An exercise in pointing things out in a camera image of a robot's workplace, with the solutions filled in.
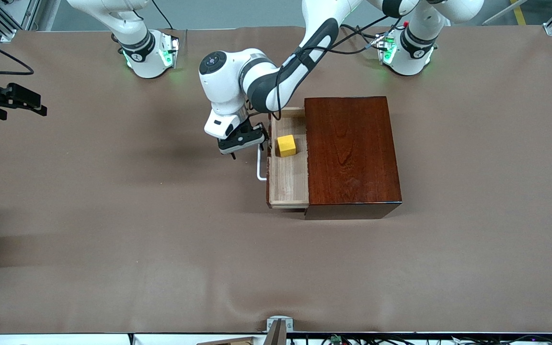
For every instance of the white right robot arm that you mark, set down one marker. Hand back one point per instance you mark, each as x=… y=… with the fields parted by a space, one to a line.
x=142 y=48

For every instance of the green plug connector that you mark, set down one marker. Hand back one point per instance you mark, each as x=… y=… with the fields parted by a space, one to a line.
x=336 y=339

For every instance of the grey camera post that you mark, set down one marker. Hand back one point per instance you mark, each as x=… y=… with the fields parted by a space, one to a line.
x=276 y=335

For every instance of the grey metal table clamp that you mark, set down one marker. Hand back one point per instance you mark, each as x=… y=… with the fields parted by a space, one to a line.
x=280 y=318

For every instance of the dark brown wooden cabinet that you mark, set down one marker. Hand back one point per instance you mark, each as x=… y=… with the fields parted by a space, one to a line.
x=352 y=153

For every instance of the brown table cloth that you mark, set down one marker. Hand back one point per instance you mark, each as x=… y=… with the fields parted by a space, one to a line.
x=161 y=215

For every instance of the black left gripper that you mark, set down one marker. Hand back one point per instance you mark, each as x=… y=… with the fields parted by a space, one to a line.
x=252 y=129

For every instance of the yellow block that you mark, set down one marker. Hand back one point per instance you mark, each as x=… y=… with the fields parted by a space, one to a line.
x=285 y=146

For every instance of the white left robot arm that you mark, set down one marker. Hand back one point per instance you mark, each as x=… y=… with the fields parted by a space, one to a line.
x=223 y=91

